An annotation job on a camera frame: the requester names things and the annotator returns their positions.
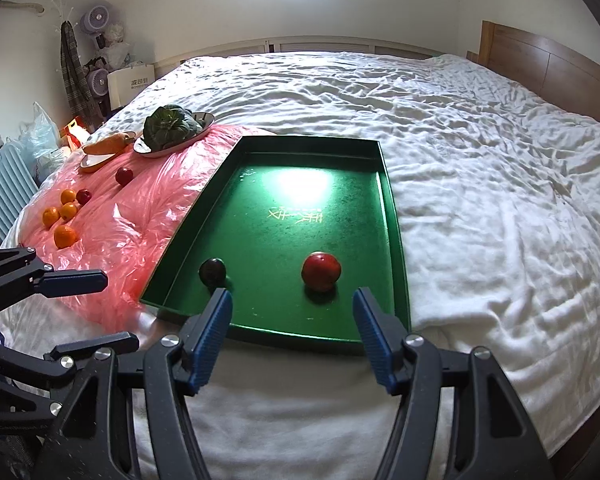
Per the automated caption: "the large mandarin orange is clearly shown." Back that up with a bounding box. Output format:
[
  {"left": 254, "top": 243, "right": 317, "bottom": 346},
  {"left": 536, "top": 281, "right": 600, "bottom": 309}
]
[{"left": 53, "top": 224, "right": 80, "bottom": 249}]

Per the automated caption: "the small orange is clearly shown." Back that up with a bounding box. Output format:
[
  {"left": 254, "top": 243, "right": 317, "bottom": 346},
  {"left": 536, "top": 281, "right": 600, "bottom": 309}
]
[
  {"left": 60, "top": 190, "right": 76, "bottom": 205},
  {"left": 59, "top": 203, "right": 79, "bottom": 222}
]

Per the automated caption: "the light blue ribbed case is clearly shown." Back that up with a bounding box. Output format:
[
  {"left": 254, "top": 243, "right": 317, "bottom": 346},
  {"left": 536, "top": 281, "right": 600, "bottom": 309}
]
[{"left": 0, "top": 143, "right": 38, "bottom": 244}]

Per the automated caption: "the dark plum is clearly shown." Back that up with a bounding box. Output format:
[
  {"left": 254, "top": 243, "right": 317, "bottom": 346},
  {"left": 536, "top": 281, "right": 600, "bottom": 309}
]
[{"left": 198, "top": 258, "right": 227, "bottom": 289}]

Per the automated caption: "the pink plastic sheet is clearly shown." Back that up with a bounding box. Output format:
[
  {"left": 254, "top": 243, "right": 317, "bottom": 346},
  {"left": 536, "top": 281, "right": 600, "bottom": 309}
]
[{"left": 7, "top": 125, "right": 261, "bottom": 332}]

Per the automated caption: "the clear plastic bag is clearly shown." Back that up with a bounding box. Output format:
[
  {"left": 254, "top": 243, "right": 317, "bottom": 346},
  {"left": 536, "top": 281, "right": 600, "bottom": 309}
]
[{"left": 19, "top": 102, "right": 60, "bottom": 174}]

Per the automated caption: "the orange rimmed plate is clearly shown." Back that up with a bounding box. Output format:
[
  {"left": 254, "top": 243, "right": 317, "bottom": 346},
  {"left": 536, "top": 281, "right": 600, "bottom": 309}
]
[{"left": 79, "top": 153, "right": 120, "bottom": 174}]

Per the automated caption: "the red yellow gift bag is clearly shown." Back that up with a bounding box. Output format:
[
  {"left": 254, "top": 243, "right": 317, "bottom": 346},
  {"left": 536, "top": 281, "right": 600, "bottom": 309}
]
[{"left": 60, "top": 117, "right": 91, "bottom": 152}]

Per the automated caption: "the orange carrot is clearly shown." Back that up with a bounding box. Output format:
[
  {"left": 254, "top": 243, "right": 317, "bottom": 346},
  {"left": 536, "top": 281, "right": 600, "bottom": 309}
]
[{"left": 83, "top": 131, "right": 136, "bottom": 155}]

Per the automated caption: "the green rectangular tray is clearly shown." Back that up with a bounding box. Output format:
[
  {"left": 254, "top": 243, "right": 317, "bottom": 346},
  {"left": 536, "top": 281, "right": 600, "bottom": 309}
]
[{"left": 140, "top": 136, "right": 410, "bottom": 356}]

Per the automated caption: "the plaid hanging garment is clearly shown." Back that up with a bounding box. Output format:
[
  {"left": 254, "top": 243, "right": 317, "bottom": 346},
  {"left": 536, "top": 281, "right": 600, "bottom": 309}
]
[{"left": 60, "top": 21, "right": 102, "bottom": 131}]

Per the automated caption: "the white bed duvet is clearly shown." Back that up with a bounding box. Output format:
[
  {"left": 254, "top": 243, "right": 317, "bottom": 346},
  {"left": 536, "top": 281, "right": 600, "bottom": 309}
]
[{"left": 0, "top": 51, "right": 600, "bottom": 480}]

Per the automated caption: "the lower purple fan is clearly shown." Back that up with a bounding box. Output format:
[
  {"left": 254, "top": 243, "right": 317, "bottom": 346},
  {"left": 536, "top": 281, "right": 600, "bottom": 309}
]
[{"left": 86, "top": 68, "right": 108, "bottom": 99}]

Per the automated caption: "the white paper bag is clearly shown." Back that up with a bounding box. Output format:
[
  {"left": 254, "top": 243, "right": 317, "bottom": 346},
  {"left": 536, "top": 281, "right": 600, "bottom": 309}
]
[{"left": 107, "top": 63, "right": 156, "bottom": 110}]

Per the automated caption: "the green leafy vegetable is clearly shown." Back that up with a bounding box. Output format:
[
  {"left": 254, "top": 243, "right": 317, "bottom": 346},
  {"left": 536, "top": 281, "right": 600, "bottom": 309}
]
[{"left": 143, "top": 104, "right": 202, "bottom": 152}]

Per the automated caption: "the white oval plate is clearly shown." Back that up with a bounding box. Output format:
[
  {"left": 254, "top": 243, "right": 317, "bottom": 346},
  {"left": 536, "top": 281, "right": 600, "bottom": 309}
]
[{"left": 132, "top": 110, "right": 217, "bottom": 160}]

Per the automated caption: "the wooden headboard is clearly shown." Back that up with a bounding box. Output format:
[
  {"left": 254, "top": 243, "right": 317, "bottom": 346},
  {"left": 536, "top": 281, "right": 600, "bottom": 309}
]
[{"left": 466, "top": 21, "right": 600, "bottom": 122}]

